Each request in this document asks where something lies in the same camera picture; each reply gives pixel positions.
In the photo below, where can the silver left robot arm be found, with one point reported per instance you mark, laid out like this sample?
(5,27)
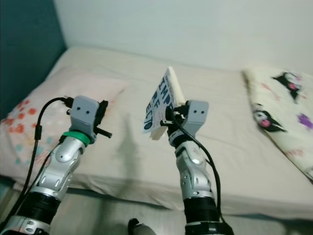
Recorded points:
(63,161)

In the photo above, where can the cream cartoon print blanket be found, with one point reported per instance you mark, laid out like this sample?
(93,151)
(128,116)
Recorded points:
(274,103)

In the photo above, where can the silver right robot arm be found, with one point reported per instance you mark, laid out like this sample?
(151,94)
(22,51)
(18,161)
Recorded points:
(193,171)

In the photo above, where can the cream sheeted mattress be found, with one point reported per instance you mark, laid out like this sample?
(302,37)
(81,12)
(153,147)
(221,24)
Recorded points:
(127,73)

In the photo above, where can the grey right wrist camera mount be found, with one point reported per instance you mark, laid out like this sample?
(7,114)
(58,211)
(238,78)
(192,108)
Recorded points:
(198,115)

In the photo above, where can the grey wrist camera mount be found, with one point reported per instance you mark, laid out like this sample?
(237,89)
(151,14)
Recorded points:
(85,110)
(198,115)

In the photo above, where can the teal padded headboard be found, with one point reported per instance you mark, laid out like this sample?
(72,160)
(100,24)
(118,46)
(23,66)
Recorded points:
(29,49)

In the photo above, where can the robot right leg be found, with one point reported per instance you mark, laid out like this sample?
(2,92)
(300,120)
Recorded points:
(145,229)

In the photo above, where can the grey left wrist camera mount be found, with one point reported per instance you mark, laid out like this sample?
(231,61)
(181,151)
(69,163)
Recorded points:
(85,110)

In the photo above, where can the white blue lettered book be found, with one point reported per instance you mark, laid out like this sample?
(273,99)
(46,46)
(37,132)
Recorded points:
(159,105)

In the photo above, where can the pink dotted pillow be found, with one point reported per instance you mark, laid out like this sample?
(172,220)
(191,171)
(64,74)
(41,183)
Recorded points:
(29,127)

